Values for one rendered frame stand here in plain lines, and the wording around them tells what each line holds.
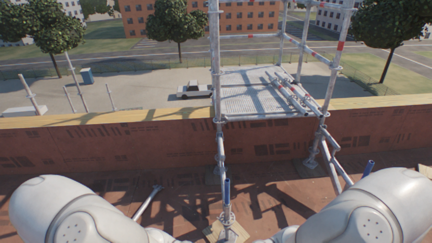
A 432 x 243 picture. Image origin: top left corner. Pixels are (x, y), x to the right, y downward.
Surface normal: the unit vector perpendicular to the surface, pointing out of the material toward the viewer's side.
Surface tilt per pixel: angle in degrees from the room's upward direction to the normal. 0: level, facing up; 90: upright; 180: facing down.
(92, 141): 90
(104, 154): 90
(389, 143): 90
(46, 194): 2
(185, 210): 0
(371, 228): 23
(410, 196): 17
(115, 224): 62
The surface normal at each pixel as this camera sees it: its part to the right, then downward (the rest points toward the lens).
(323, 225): -0.91, -0.41
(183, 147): 0.06, 0.51
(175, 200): -0.04, -0.86
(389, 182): -0.12, -0.95
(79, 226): -0.04, -0.58
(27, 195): -0.25, -0.67
